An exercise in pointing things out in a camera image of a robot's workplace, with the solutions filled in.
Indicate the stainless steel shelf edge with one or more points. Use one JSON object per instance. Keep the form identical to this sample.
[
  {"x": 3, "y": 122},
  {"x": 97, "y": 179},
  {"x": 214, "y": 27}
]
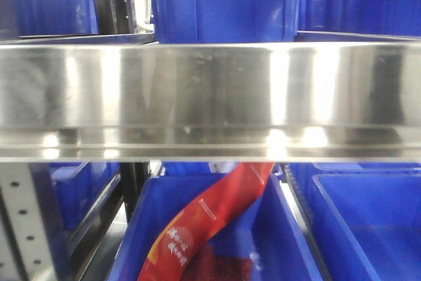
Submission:
[{"x": 285, "y": 102}]

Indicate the white perforated shelf upright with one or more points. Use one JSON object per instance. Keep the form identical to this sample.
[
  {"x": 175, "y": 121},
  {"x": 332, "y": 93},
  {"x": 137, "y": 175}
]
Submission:
[{"x": 26, "y": 187}]

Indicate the blue bin upper centre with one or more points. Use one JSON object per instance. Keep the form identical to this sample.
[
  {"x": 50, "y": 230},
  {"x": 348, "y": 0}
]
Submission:
[{"x": 225, "y": 21}]

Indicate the blue bin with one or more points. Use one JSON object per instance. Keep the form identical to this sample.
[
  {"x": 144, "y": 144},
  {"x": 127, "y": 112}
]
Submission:
[
  {"x": 225, "y": 21},
  {"x": 77, "y": 185},
  {"x": 55, "y": 17},
  {"x": 383, "y": 17},
  {"x": 264, "y": 243},
  {"x": 365, "y": 217}
]

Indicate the blue bin lower centre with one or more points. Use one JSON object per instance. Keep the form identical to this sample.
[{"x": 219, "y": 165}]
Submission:
[{"x": 264, "y": 243}]

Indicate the red snack bag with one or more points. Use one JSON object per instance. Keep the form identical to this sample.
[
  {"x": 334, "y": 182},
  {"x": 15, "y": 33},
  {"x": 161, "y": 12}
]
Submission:
[{"x": 202, "y": 218}]

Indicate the blue bin lower left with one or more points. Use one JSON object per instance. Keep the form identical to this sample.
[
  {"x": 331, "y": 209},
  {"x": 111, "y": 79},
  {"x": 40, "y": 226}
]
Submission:
[{"x": 77, "y": 185}]

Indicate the blue bin lower right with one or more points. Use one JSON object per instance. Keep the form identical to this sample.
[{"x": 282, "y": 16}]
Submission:
[{"x": 365, "y": 217}]

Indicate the blue bin upper right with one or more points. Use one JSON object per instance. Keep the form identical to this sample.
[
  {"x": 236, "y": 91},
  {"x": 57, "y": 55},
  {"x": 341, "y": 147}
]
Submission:
[{"x": 383, "y": 17}]

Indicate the blue bin upper left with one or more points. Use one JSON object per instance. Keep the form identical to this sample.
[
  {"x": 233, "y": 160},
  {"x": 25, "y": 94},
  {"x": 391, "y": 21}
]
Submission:
[{"x": 55, "y": 17}]

